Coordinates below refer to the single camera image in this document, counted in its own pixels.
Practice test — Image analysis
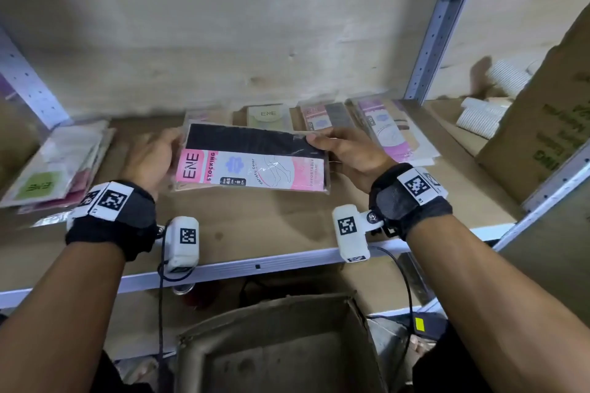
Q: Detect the person's right hand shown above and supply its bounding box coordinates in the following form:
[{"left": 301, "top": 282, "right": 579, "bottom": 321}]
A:
[{"left": 306, "top": 126, "right": 400, "bottom": 193}]

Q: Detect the black stocking packet pink label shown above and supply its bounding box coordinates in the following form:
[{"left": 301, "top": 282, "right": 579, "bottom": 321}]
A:
[{"left": 172, "top": 123, "right": 332, "bottom": 197}]

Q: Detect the perforated metal shelf rail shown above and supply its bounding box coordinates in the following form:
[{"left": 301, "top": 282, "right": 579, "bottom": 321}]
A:
[{"left": 492, "top": 138, "right": 590, "bottom": 251}]

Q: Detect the person's right forearm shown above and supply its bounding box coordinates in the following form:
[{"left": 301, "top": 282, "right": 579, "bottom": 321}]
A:
[{"left": 406, "top": 215, "right": 590, "bottom": 393}]

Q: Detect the black device with yellow label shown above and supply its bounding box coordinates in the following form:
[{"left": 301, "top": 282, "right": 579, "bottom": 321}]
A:
[{"left": 408, "top": 311, "right": 451, "bottom": 344}]

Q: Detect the white metal shelf rail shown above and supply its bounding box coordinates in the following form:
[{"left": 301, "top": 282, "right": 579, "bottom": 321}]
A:
[{"left": 0, "top": 222, "right": 517, "bottom": 310}]

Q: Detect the large printed cardboard box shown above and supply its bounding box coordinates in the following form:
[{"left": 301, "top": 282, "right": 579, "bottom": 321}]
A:
[{"left": 475, "top": 5, "right": 590, "bottom": 205}]

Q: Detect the open worn cardboard box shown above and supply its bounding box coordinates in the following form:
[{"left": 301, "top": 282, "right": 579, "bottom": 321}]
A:
[{"left": 175, "top": 292, "right": 385, "bottom": 393}]

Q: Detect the person's left forearm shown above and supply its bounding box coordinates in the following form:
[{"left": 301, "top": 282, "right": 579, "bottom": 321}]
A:
[{"left": 0, "top": 221, "right": 158, "bottom": 393}]

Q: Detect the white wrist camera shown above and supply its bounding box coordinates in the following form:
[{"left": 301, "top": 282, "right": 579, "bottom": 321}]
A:
[
  {"left": 332, "top": 205, "right": 385, "bottom": 265},
  {"left": 162, "top": 216, "right": 201, "bottom": 275}
]

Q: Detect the purple label stocking packet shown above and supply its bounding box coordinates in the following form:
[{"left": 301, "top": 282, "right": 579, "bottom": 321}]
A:
[{"left": 351, "top": 97, "right": 442, "bottom": 166}]

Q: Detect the perforated metal shelf upright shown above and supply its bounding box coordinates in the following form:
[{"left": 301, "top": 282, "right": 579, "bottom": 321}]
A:
[
  {"left": 404, "top": 0, "right": 490, "bottom": 103},
  {"left": 0, "top": 27, "right": 71, "bottom": 130}
]

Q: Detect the stack of white paper cups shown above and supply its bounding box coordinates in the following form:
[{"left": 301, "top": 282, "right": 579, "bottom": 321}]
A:
[
  {"left": 487, "top": 56, "right": 533, "bottom": 99},
  {"left": 456, "top": 96, "right": 509, "bottom": 140}
]

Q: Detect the black cable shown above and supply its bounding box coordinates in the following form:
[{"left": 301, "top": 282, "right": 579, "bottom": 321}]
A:
[
  {"left": 156, "top": 235, "right": 194, "bottom": 393},
  {"left": 368, "top": 244, "right": 418, "bottom": 379}
]

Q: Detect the pink and grey stocking packet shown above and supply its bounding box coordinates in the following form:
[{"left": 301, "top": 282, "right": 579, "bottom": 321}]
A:
[{"left": 299, "top": 102, "right": 355, "bottom": 134}]

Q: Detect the cream label stocking packet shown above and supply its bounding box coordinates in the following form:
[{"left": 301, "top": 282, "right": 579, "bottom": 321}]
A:
[{"left": 246, "top": 104, "right": 294, "bottom": 134}]

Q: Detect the pale pink stocking packet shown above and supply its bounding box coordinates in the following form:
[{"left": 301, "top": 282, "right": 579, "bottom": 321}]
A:
[{"left": 183, "top": 108, "right": 233, "bottom": 127}]

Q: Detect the black wrist strap with marker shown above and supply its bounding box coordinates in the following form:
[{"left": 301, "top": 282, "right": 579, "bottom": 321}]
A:
[
  {"left": 65, "top": 181, "right": 159, "bottom": 263},
  {"left": 368, "top": 163, "right": 454, "bottom": 242}
]

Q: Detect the stack of green label packets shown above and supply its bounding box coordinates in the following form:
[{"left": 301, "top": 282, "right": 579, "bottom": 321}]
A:
[{"left": 0, "top": 119, "right": 116, "bottom": 228}]

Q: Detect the person's left hand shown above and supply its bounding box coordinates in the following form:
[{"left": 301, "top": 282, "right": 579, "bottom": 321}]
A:
[{"left": 121, "top": 127, "right": 185, "bottom": 200}]

